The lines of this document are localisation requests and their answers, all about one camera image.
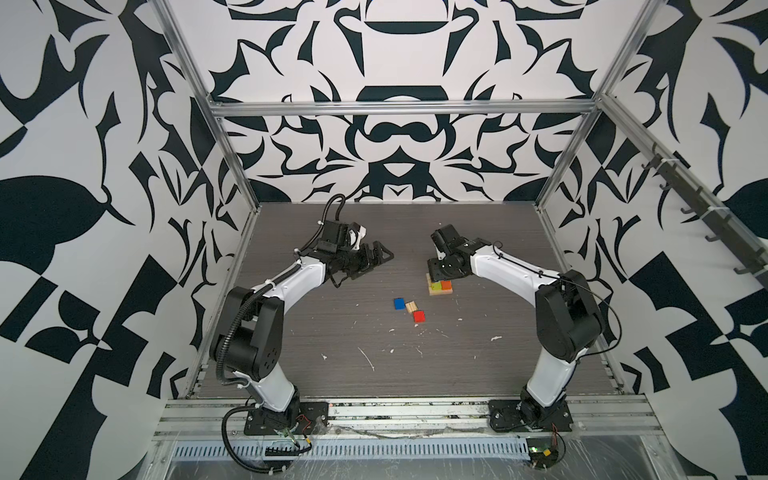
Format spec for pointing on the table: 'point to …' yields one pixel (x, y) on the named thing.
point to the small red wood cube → (419, 316)
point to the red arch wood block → (442, 284)
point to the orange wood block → (446, 285)
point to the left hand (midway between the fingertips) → (387, 256)
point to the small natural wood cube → (411, 306)
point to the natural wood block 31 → (440, 292)
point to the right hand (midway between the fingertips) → (440, 268)
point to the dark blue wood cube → (399, 304)
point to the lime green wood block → (437, 286)
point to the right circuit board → (542, 453)
